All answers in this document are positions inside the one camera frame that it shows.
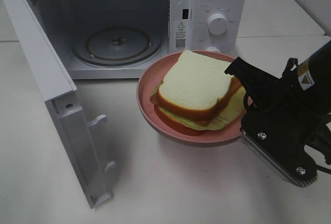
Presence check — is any white lower timer knob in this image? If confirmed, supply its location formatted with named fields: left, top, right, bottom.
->
left=205, top=46, right=221, bottom=53

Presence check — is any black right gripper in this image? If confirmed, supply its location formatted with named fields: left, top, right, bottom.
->
left=224, top=57, right=330, bottom=144

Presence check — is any glass microwave turntable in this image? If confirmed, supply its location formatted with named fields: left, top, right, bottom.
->
left=72, top=25, right=163, bottom=67

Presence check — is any white microwave oven body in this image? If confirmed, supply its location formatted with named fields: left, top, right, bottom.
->
left=27, top=0, right=245, bottom=79

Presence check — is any white warning label sticker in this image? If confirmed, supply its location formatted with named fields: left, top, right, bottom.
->
left=174, top=20, right=187, bottom=50

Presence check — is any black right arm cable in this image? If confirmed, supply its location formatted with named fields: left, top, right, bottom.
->
left=243, top=57, right=331, bottom=175

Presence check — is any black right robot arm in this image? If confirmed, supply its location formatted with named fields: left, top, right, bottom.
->
left=225, top=43, right=330, bottom=147

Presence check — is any pink round plate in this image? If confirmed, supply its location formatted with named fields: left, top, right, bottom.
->
left=136, top=52, right=246, bottom=147

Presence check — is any white upper power knob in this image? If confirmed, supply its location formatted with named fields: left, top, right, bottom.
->
left=207, top=12, right=228, bottom=35

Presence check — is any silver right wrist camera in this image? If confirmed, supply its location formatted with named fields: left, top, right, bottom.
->
left=242, top=129, right=318, bottom=187

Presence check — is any white microwave door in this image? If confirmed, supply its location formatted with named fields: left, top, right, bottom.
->
left=3, top=0, right=112, bottom=208

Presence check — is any toy sandwich with lettuce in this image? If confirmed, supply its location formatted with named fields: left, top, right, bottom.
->
left=150, top=50, right=246, bottom=136

